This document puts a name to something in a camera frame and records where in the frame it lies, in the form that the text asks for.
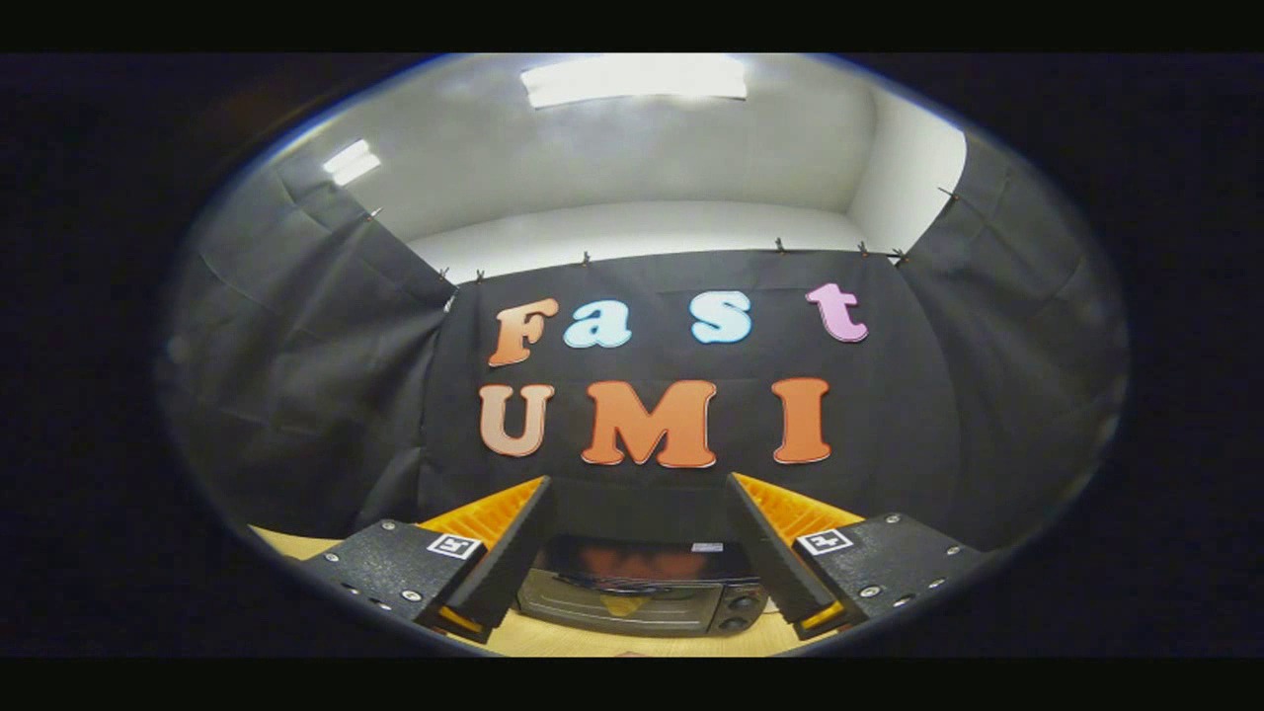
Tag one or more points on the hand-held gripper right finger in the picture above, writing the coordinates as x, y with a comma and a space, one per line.
775, 563

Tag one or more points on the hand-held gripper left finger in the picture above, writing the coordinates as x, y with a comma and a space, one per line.
513, 563

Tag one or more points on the black toaster oven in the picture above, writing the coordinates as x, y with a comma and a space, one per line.
583, 614

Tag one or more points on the yellow bread pastry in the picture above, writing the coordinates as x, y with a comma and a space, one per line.
624, 604

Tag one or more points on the black backdrop cloth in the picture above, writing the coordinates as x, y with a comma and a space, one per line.
889, 415

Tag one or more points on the small ceiling light panel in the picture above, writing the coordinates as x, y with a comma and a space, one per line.
352, 162

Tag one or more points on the large ceiling light panel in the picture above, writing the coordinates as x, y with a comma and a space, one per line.
632, 81

